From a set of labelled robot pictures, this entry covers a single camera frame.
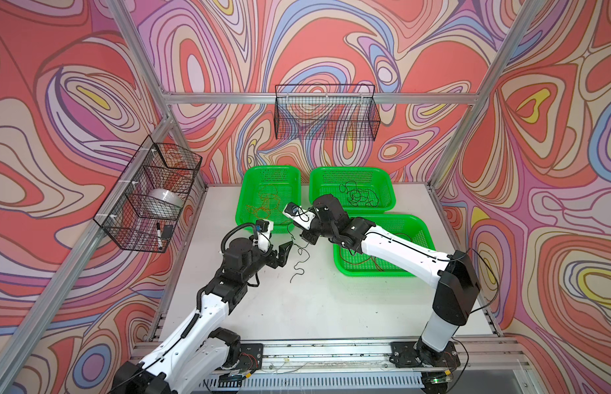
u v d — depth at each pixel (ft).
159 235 2.36
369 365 2.40
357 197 3.77
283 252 2.27
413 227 3.15
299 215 2.13
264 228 2.14
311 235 2.31
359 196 3.77
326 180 3.94
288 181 3.89
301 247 2.83
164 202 2.31
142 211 2.34
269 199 3.70
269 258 2.28
